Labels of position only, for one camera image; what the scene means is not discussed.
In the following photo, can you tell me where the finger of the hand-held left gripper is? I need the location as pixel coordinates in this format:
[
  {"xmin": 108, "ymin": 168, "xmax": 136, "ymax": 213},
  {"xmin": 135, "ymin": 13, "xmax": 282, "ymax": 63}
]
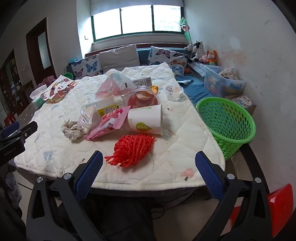
[
  {"xmin": 14, "ymin": 121, "xmax": 38, "ymax": 142},
  {"xmin": 0, "ymin": 122, "xmax": 21, "ymax": 139}
]

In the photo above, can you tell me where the white box yellow label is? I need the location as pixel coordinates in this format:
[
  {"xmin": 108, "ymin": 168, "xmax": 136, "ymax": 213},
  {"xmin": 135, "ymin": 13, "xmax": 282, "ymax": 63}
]
[{"xmin": 96, "ymin": 97, "xmax": 123, "ymax": 117}]

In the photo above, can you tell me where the small clear pudding cup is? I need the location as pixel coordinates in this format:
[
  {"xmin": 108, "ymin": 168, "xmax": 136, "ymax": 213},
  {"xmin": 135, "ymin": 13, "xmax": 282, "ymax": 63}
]
[{"xmin": 164, "ymin": 85, "xmax": 184, "ymax": 100}]

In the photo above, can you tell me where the pink white plastic bag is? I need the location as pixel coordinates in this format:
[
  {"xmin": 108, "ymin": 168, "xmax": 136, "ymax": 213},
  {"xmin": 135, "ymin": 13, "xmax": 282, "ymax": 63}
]
[{"xmin": 95, "ymin": 72, "xmax": 137, "ymax": 101}]

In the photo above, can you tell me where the white paper cup green label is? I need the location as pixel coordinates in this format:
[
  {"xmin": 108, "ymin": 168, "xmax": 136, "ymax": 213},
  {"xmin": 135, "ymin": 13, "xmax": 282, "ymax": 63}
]
[{"xmin": 127, "ymin": 104, "xmax": 163, "ymax": 136}]

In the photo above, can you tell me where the green pinwheel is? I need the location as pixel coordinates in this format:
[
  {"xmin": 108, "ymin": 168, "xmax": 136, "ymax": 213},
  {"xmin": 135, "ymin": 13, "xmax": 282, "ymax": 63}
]
[{"xmin": 179, "ymin": 17, "xmax": 192, "ymax": 44}]

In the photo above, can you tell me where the grey cushion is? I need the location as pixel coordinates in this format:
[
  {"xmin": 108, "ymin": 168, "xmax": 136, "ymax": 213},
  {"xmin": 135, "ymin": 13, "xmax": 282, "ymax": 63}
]
[{"xmin": 99, "ymin": 44, "xmax": 140, "ymax": 73}]

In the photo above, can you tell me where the green tissue pack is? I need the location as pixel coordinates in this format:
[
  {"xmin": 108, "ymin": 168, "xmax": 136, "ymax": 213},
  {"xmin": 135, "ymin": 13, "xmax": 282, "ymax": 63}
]
[{"xmin": 30, "ymin": 88, "xmax": 48, "ymax": 109}]

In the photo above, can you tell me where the dark wooden cabinet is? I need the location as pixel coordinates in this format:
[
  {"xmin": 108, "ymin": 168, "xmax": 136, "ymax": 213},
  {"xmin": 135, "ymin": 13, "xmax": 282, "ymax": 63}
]
[{"xmin": 0, "ymin": 49, "xmax": 22, "ymax": 121}]

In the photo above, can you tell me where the colourful picture book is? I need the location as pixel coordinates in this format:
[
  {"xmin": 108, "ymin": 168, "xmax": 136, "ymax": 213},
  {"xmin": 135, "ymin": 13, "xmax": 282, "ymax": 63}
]
[{"xmin": 231, "ymin": 96, "xmax": 251, "ymax": 107}]

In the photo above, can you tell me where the red plastic stool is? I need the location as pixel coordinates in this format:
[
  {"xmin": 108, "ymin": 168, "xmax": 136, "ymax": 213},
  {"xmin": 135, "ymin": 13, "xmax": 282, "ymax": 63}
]
[{"xmin": 229, "ymin": 183, "xmax": 294, "ymax": 238}]

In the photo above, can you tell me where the cartoon picture bag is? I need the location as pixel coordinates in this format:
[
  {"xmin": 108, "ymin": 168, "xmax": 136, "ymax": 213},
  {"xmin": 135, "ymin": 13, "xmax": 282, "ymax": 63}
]
[{"xmin": 40, "ymin": 75, "xmax": 78, "ymax": 103}]

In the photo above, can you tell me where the pink snack wrapper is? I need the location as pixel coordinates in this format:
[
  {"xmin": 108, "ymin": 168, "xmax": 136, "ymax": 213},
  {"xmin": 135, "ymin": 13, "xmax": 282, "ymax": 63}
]
[{"xmin": 85, "ymin": 106, "xmax": 131, "ymax": 141}]

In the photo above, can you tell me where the green plastic basket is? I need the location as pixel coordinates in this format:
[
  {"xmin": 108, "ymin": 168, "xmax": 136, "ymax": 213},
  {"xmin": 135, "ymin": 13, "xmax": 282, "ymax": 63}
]
[{"xmin": 196, "ymin": 97, "xmax": 256, "ymax": 161}]

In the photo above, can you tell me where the small drink carton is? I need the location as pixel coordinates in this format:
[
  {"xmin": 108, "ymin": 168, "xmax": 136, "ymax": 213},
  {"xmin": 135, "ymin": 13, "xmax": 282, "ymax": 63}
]
[{"xmin": 132, "ymin": 77, "xmax": 153, "ymax": 88}]

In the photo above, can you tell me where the dark wooden door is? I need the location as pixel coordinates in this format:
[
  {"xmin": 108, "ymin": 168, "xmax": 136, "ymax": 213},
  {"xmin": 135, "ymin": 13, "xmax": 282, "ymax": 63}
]
[{"xmin": 26, "ymin": 17, "xmax": 57, "ymax": 87}]

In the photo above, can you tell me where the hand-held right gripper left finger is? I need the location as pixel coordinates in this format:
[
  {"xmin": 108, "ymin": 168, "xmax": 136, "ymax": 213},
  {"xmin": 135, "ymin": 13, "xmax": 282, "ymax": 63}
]
[{"xmin": 26, "ymin": 151, "xmax": 104, "ymax": 241}]

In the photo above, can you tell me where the person's left hand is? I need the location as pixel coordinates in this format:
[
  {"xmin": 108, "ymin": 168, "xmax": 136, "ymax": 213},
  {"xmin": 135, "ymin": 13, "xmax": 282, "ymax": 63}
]
[{"xmin": 4, "ymin": 160, "xmax": 22, "ymax": 209}]

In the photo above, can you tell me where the cardboard box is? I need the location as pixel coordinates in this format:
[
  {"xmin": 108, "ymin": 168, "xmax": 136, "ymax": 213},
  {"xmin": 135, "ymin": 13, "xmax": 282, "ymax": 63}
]
[{"xmin": 225, "ymin": 95, "xmax": 257, "ymax": 114}]

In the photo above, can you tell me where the clear plastic drink cup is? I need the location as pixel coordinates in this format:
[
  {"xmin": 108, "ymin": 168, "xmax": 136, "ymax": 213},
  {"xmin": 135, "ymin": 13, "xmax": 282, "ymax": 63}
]
[{"xmin": 128, "ymin": 86, "xmax": 162, "ymax": 109}]

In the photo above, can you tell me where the white quilted mat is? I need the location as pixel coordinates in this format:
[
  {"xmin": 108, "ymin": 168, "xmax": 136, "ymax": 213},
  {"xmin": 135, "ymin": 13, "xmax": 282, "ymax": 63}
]
[{"xmin": 14, "ymin": 61, "xmax": 226, "ymax": 188}]

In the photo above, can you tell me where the patterned cloth in box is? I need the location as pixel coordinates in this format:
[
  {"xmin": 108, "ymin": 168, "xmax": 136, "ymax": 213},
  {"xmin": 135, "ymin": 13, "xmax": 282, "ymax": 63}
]
[{"xmin": 218, "ymin": 67, "xmax": 238, "ymax": 80}]

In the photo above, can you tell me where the black white cow plush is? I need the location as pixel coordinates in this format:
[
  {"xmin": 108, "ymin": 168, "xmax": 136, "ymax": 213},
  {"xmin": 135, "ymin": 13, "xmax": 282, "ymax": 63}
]
[{"xmin": 191, "ymin": 41, "xmax": 204, "ymax": 62}]

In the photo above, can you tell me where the pink cloth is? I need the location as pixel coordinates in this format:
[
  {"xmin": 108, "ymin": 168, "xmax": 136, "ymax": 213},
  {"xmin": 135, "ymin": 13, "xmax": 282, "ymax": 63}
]
[{"xmin": 42, "ymin": 75, "xmax": 56, "ymax": 88}]

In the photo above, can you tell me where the crumpled white tissue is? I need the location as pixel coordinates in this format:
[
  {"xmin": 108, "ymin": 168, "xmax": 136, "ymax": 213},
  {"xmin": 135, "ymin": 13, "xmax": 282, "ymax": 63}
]
[{"xmin": 61, "ymin": 119, "xmax": 85, "ymax": 141}]

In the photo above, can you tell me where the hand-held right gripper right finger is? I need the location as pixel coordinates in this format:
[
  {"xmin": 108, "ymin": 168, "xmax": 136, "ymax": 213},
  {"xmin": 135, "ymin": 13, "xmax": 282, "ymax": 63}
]
[{"xmin": 195, "ymin": 151, "xmax": 271, "ymax": 241}]

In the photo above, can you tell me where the folded patterned blanket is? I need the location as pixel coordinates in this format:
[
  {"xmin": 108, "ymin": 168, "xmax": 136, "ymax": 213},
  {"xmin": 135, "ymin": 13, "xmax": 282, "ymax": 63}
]
[{"xmin": 189, "ymin": 61, "xmax": 208, "ymax": 78}]

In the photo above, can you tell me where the red foam fruit net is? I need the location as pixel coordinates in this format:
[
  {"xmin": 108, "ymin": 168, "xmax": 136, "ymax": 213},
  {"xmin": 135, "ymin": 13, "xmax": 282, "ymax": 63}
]
[{"xmin": 105, "ymin": 134, "xmax": 156, "ymax": 168}]

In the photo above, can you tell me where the white roller blind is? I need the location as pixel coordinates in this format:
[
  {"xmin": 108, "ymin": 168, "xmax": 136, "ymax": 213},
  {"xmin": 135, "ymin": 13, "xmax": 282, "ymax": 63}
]
[{"xmin": 90, "ymin": 0, "xmax": 185, "ymax": 16}]

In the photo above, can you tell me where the butterfly print pillow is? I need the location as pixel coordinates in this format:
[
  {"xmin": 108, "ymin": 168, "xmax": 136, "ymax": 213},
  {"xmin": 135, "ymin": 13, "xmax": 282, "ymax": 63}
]
[
  {"xmin": 71, "ymin": 57, "xmax": 104, "ymax": 80},
  {"xmin": 148, "ymin": 46, "xmax": 189, "ymax": 77}
]

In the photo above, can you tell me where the blue mattress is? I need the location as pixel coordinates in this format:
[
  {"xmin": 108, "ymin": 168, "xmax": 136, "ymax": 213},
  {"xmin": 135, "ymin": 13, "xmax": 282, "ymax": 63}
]
[{"xmin": 136, "ymin": 47, "xmax": 219, "ymax": 107}]

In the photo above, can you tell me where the clear sealed jelly cup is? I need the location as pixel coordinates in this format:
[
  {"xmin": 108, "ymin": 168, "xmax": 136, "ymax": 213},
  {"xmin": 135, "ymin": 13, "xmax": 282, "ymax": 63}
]
[{"xmin": 80, "ymin": 104, "xmax": 98, "ymax": 130}]

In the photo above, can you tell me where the green framed window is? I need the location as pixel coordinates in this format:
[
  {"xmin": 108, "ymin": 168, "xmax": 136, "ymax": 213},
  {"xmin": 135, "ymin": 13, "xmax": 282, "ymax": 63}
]
[{"xmin": 91, "ymin": 5, "xmax": 185, "ymax": 43}]

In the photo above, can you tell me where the clear plastic storage box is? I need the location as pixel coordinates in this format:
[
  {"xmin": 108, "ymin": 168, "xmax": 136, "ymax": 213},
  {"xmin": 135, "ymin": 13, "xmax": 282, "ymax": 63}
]
[{"xmin": 203, "ymin": 65, "xmax": 245, "ymax": 98}]

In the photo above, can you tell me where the white cord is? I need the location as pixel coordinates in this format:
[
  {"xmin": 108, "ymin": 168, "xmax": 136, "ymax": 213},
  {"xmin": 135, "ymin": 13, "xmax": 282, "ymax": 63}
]
[{"xmin": 230, "ymin": 156, "xmax": 240, "ymax": 177}]

